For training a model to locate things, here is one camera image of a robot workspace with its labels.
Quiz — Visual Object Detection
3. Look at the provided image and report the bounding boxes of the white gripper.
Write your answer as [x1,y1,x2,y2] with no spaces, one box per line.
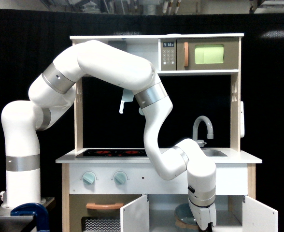
[189,202,216,232]

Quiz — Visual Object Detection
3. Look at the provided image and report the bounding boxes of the grey bowl with wooden rim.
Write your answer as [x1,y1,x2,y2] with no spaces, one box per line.
[174,203,199,232]

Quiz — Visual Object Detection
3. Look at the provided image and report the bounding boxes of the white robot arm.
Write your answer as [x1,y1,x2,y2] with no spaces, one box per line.
[1,40,216,230]

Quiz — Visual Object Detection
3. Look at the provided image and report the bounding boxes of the right white cabinet door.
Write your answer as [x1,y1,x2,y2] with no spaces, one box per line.
[242,195,278,232]

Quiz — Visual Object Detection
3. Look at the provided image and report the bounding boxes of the white cabinet door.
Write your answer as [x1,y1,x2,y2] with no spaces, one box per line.
[120,194,150,232]
[242,195,278,232]

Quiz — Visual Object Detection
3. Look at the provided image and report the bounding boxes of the left white cabinet door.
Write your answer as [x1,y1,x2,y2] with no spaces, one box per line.
[120,194,150,232]

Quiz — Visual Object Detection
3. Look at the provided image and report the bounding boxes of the white wooden toy kitchen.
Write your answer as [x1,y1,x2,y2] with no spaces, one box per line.
[55,33,263,232]

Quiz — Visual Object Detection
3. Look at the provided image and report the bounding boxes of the toy sink basin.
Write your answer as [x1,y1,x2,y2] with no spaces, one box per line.
[202,149,227,157]

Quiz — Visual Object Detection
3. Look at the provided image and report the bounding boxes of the grey toy faucet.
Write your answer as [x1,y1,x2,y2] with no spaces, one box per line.
[192,116,214,147]

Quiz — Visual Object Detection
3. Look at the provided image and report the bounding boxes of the right teal stove knob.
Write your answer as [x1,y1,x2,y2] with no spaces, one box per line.
[113,171,127,185]

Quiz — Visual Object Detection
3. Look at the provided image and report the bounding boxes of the teal stove knob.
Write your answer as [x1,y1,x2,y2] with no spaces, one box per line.
[82,171,96,185]
[113,171,127,185]

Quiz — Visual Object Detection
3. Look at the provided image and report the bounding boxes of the left teal stove knob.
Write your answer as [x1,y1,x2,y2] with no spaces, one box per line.
[82,171,96,185]

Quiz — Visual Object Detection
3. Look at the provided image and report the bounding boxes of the toy pizza cutter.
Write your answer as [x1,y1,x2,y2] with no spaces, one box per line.
[139,108,144,116]

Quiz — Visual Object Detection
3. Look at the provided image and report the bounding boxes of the black toy stovetop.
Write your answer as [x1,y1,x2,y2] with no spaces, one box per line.
[76,148,147,159]

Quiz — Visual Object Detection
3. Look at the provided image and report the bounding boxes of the toy cleaver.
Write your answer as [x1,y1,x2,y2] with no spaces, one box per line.
[119,89,134,114]

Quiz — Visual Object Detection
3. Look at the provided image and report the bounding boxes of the blue clamp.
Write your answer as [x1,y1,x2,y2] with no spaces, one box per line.
[10,203,50,232]

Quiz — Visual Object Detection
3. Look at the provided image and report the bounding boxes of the toy microwave with green window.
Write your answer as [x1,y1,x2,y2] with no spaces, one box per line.
[160,38,239,71]

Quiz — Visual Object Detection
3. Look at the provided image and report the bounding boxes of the toy oven door orange handle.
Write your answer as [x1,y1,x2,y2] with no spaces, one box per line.
[69,194,142,232]

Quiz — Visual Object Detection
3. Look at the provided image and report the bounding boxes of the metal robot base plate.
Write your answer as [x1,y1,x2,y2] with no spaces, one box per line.
[0,197,56,220]

